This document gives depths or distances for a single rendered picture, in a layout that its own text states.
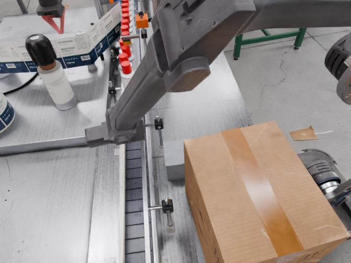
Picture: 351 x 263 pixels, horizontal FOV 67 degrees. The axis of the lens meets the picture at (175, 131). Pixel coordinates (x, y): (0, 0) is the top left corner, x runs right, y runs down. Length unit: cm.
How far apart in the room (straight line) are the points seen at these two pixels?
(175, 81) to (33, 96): 103
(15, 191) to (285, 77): 236
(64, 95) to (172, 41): 84
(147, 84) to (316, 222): 41
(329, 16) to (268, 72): 240
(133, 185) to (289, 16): 68
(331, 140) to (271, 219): 180
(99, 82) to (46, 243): 69
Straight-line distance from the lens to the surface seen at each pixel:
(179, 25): 32
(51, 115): 118
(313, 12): 37
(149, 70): 39
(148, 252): 70
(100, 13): 147
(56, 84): 110
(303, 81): 277
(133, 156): 93
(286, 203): 59
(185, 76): 33
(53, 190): 102
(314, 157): 185
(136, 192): 86
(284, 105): 247
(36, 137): 112
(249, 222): 56
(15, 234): 100
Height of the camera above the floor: 163
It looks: 50 degrees down
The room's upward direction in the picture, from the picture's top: 4 degrees counter-clockwise
